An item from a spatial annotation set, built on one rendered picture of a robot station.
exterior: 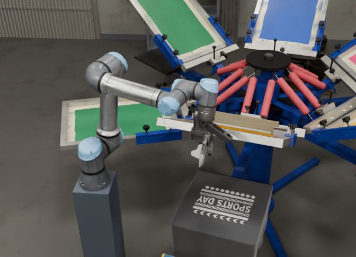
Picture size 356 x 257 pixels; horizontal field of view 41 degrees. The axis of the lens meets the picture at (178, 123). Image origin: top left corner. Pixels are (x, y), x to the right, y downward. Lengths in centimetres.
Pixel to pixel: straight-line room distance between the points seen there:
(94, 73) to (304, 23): 251
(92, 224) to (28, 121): 302
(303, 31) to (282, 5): 34
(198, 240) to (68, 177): 217
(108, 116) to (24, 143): 282
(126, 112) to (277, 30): 150
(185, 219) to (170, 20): 194
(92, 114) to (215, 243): 143
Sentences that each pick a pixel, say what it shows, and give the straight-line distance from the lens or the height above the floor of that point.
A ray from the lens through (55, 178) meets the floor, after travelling 448.
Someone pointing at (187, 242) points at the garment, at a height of 85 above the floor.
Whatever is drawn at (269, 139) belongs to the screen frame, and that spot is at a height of 155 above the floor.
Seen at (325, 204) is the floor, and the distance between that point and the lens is 421.
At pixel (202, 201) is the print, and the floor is 95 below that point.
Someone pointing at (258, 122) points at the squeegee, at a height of 128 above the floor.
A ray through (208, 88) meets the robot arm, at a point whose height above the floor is 181.
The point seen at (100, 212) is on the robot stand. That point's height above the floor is 108.
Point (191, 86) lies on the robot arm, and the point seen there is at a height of 180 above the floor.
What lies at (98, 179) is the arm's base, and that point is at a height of 125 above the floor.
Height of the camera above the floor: 272
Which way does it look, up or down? 32 degrees down
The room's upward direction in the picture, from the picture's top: 1 degrees counter-clockwise
